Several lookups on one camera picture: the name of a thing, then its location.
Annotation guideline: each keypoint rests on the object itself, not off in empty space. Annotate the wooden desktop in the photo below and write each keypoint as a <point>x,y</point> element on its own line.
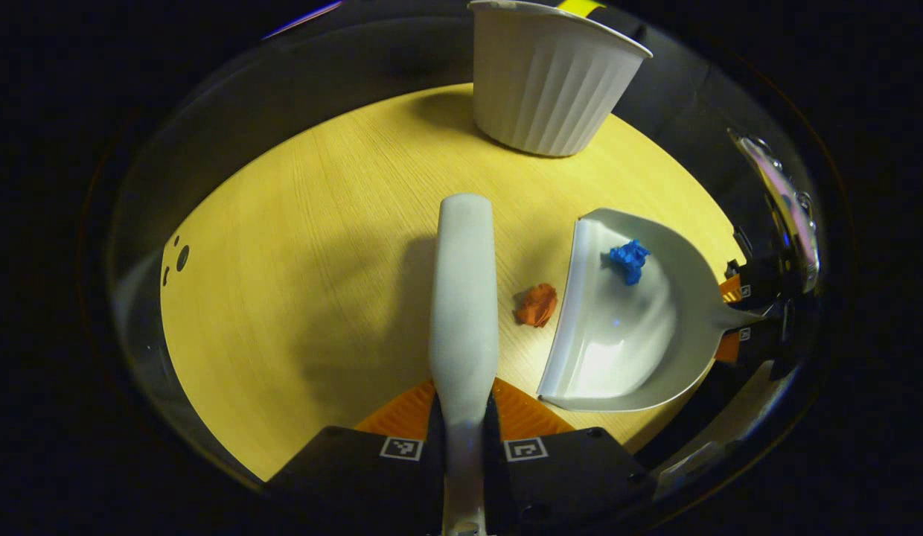
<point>298,298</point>

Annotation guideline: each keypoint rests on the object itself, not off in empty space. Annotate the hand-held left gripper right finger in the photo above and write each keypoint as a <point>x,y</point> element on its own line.
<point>573,484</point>

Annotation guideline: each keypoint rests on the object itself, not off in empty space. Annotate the small grey broom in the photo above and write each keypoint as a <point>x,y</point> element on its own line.
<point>465,298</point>

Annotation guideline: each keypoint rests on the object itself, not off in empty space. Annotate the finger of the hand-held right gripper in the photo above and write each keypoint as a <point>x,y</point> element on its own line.
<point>759,281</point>
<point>763,341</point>

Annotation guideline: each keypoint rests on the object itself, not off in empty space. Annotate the white ribbed garbage bin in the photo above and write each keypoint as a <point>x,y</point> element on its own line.
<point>551,82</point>

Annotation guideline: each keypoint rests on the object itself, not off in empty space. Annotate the blue paper trash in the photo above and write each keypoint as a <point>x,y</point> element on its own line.
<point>630,260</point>

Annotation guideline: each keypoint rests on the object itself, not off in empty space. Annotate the orange paper trash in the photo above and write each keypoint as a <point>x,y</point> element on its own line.
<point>537,305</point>

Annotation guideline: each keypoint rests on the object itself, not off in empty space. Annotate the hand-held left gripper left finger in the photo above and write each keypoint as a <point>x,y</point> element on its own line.
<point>357,484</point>

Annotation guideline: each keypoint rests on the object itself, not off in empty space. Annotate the grey plastic dustpan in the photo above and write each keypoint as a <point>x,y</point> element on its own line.
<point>625,335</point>

